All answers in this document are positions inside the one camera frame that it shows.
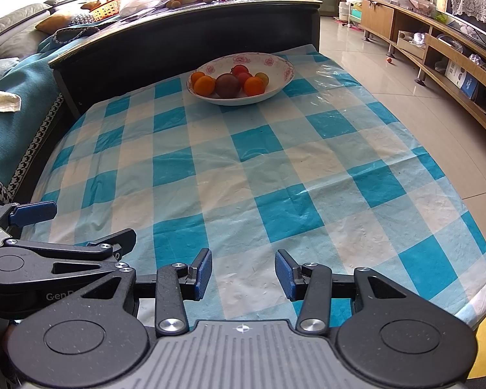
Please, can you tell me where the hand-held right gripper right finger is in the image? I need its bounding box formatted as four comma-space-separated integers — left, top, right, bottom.
274, 249, 408, 335

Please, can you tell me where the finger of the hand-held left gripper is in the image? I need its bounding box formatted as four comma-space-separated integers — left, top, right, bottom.
0, 200, 58, 230
6, 229, 137, 277

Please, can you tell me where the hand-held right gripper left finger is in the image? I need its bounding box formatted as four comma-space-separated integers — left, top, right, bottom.
81, 248, 213, 337

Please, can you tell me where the large dark red tomato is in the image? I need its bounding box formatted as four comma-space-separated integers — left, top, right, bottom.
215, 73, 242, 98

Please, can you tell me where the white floral bowl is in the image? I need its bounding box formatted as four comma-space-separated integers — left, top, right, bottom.
186, 52, 295, 107

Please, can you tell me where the teal blanket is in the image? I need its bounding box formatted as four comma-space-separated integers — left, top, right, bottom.
0, 28, 65, 203

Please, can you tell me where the blue checkered tablecloth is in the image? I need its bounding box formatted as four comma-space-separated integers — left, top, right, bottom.
32, 42, 486, 329

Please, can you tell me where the white crumpled cloth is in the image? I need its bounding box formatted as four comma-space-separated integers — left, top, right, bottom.
0, 90, 22, 113

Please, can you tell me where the yellow cushion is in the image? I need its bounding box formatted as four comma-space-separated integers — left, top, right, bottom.
36, 13, 74, 35

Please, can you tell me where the grey sofa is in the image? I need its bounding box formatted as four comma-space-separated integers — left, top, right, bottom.
0, 0, 102, 74

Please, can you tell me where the black table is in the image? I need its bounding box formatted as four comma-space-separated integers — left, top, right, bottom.
49, 0, 322, 118

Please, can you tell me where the houndstooth cushion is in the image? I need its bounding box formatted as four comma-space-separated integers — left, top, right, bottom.
67, 12, 96, 27

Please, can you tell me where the orange basket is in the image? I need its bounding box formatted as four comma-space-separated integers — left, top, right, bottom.
90, 0, 122, 21

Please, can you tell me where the blue and white box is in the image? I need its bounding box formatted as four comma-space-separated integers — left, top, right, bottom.
445, 60, 480, 100

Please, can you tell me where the wooden cabinet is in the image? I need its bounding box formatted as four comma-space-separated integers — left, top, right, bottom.
362, 0, 486, 147

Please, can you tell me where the white storage cart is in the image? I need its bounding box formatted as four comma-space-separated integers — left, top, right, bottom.
338, 0, 375, 29

